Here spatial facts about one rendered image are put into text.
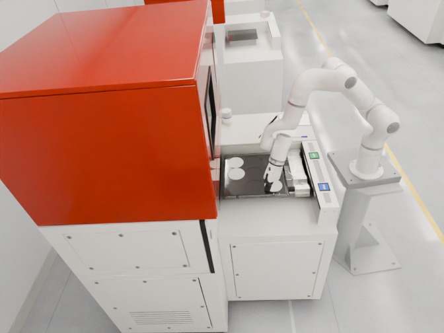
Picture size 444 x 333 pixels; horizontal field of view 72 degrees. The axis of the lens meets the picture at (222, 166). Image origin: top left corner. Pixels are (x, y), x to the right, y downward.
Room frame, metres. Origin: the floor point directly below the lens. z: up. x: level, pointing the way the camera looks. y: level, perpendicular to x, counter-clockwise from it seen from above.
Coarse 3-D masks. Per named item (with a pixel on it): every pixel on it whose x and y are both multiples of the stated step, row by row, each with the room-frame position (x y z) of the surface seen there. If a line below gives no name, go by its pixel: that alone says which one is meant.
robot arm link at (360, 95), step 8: (328, 64) 1.32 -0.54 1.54; (336, 64) 1.28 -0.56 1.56; (360, 80) 1.30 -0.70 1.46; (352, 88) 1.27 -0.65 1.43; (360, 88) 1.26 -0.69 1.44; (368, 88) 1.29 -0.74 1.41; (352, 96) 1.26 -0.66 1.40; (360, 96) 1.25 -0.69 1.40; (368, 96) 1.26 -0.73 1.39; (360, 104) 1.26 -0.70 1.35; (368, 104) 1.26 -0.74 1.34; (376, 104) 1.33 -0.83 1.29; (384, 104) 1.33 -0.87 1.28; (360, 112) 1.35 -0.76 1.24; (368, 112) 1.32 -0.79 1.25
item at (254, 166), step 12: (240, 156) 1.51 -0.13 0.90; (252, 156) 1.50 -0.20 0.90; (264, 156) 1.48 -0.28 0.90; (228, 168) 1.41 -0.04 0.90; (252, 168) 1.38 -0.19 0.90; (264, 168) 1.37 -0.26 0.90; (228, 180) 1.30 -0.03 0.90; (240, 180) 1.29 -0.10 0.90; (252, 180) 1.28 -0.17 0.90; (228, 192) 1.21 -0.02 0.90; (240, 192) 1.19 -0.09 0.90; (252, 192) 1.18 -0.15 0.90; (264, 192) 1.17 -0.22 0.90; (276, 192) 1.16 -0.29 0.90
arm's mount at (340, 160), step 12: (336, 156) 1.45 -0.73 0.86; (348, 156) 1.43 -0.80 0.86; (384, 156) 1.39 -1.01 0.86; (336, 168) 1.35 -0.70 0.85; (348, 168) 1.32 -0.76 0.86; (384, 168) 1.28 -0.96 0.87; (348, 180) 1.21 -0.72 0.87; (360, 180) 1.20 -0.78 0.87; (372, 180) 1.19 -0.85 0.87; (384, 180) 1.19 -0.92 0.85; (396, 180) 1.20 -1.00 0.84
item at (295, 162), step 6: (288, 156) 1.48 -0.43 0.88; (294, 156) 1.47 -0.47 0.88; (288, 162) 1.43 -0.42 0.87; (294, 162) 1.42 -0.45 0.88; (300, 162) 1.41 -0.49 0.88; (294, 168) 1.36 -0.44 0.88; (300, 168) 1.35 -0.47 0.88; (294, 174) 1.30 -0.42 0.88; (300, 174) 1.30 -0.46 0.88; (294, 192) 1.18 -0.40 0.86; (306, 192) 1.15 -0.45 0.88
